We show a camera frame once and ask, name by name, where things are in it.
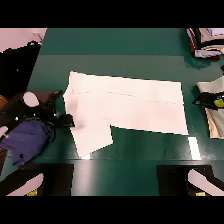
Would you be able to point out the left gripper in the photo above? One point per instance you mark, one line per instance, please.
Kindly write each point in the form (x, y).
(65, 121)

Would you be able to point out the beige garment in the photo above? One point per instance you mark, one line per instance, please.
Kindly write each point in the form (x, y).
(215, 123)

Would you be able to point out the purple garment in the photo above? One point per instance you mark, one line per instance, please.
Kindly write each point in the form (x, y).
(26, 140)

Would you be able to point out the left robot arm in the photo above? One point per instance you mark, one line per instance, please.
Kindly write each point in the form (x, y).
(20, 110)

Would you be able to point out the black garment with yellow print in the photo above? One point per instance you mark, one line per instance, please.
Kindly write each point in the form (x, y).
(206, 99)

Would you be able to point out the heap of clothes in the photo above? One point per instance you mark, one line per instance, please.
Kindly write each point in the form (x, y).
(205, 43)

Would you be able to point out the white shirt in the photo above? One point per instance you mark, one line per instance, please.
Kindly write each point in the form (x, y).
(133, 106)

